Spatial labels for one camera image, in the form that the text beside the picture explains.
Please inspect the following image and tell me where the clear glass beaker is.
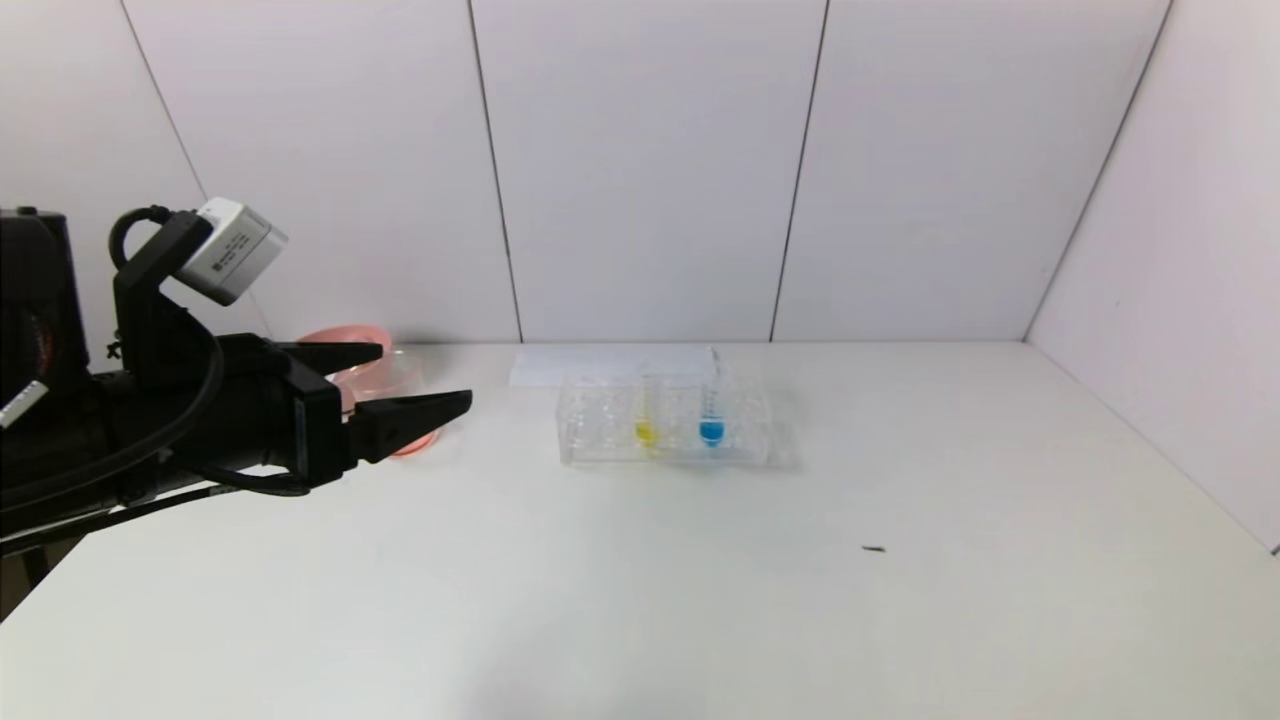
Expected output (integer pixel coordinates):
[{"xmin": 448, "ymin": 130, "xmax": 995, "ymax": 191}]
[{"xmin": 345, "ymin": 349, "xmax": 442, "ymax": 459}]

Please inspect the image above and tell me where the dark chair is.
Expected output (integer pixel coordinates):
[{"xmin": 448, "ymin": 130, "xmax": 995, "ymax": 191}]
[{"xmin": 0, "ymin": 535, "xmax": 86, "ymax": 621}]

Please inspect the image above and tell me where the test tube with yellow pigment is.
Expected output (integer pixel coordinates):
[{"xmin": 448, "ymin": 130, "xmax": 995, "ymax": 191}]
[{"xmin": 632, "ymin": 364, "xmax": 663, "ymax": 450}]

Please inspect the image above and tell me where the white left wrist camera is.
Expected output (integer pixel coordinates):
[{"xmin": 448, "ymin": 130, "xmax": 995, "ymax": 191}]
[{"xmin": 108, "ymin": 197, "xmax": 290, "ymax": 341}]

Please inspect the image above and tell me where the white paper sheet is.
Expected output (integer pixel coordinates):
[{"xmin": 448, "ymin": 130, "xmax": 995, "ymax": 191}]
[{"xmin": 509, "ymin": 347, "xmax": 719, "ymax": 389}]

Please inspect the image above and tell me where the clear plastic test tube rack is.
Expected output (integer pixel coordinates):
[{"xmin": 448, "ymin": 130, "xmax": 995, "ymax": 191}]
[{"xmin": 558, "ymin": 370, "xmax": 778, "ymax": 469}]

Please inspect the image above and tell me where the pink bowl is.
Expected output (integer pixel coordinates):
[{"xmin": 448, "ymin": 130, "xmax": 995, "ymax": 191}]
[{"xmin": 298, "ymin": 325, "xmax": 393, "ymax": 416}]

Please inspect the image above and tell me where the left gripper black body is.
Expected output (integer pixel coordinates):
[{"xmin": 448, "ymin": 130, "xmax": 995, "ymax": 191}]
[{"xmin": 169, "ymin": 333, "xmax": 359, "ymax": 488}]

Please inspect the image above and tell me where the test tube with blue pigment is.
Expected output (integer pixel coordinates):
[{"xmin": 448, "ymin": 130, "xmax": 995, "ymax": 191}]
[{"xmin": 699, "ymin": 358, "xmax": 728, "ymax": 448}]

